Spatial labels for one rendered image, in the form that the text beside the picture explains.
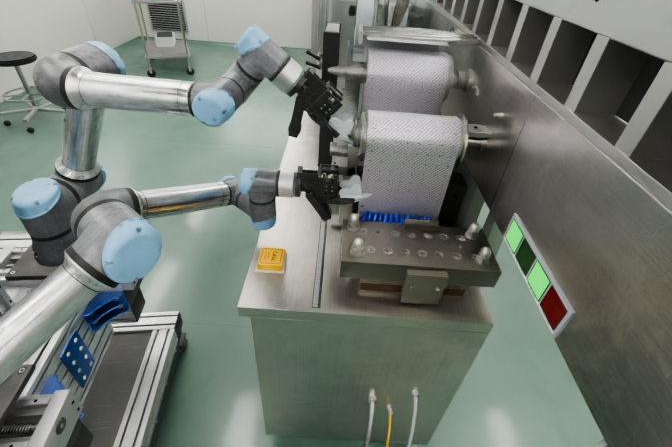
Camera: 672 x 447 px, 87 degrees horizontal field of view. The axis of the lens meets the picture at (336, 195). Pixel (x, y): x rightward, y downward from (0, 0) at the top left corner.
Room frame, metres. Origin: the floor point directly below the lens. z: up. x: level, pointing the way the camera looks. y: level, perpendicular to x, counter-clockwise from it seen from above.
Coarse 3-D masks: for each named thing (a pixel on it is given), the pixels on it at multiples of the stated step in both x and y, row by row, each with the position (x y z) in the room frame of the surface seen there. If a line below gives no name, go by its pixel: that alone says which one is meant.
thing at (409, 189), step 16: (368, 176) 0.81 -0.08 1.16; (384, 176) 0.81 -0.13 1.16; (400, 176) 0.81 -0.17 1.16; (416, 176) 0.81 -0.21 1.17; (432, 176) 0.81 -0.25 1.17; (448, 176) 0.81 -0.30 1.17; (368, 192) 0.81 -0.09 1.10; (384, 192) 0.81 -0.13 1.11; (400, 192) 0.81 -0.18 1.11; (416, 192) 0.81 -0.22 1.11; (432, 192) 0.81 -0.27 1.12; (368, 208) 0.81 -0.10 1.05; (384, 208) 0.81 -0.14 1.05; (400, 208) 0.81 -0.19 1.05; (416, 208) 0.81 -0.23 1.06; (432, 208) 0.81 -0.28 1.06
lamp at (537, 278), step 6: (534, 270) 0.47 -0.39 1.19; (540, 270) 0.46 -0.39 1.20; (534, 276) 0.47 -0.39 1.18; (540, 276) 0.45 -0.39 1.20; (534, 282) 0.46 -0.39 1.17; (540, 282) 0.45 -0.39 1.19; (546, 282) 0.44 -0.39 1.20; (534, 288) 0.45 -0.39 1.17; (540, 288) 0.44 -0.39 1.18; (540, 294) 0.43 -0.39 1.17
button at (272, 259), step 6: (264, 252) 0.72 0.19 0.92; (270, 252) 0.72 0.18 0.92; (276, 252) 0.72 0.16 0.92; (282, 252) 0.73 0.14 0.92; (264, 258) 0.70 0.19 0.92; (270, 258) 0.70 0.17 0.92; (276, 258) 0.70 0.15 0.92; (282, 258) 0.70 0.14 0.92; (258, 264) 0.67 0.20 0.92; (264, 264) 0.68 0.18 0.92; (270, 264) 0.68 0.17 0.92; (276, 264) 0.68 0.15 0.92; (282, 264) 0.69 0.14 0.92; (270, 270) 0.67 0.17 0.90; (276, 270) 0.67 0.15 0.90
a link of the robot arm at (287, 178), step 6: (282, 174) 0.80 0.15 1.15; (288, 174) 0.80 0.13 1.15; (294, 174) 0.80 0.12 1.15; (282, 180) 0.78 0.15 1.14; (288, 180) 0.78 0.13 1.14; (294, 180) 0.79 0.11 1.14; (282, 186) 0.77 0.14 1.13; (288, 186) 0.77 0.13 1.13; (294, 186) 0.78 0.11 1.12; (282, 192) 0.77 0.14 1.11; (288, 192) 0.77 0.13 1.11; (294, 192) 0.78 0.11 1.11
